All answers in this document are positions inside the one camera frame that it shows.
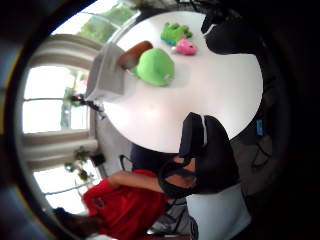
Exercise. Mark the blue tag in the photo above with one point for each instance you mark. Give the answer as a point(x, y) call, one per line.
point(259, 128)

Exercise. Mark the window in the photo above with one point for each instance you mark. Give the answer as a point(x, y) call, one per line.
point(53, 110)

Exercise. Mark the white chair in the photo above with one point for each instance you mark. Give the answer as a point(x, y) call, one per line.
point(216, 213)

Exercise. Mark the small green frog plush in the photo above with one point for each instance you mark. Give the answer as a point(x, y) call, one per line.
point(173, 32)

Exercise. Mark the dark blue chair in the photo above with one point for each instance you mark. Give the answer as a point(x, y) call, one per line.
point(146, 158)

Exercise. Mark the pink plush toy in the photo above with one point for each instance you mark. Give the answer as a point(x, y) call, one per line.
point(186, 47)

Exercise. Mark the the person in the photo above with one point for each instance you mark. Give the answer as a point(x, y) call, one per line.
point(130, 206)

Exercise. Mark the green potted plant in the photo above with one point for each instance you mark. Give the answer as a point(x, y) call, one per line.
point(81, 163)

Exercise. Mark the grey box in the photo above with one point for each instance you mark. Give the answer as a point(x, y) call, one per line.
point(106, 73)

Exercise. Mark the brown plush toy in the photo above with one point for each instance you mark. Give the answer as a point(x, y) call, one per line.
point(133, 55)

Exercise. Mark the black camera on tripod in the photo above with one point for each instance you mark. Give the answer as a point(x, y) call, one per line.
point(88, 104)

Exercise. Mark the large green plush toy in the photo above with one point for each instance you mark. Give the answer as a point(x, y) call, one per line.
point(155, 68)

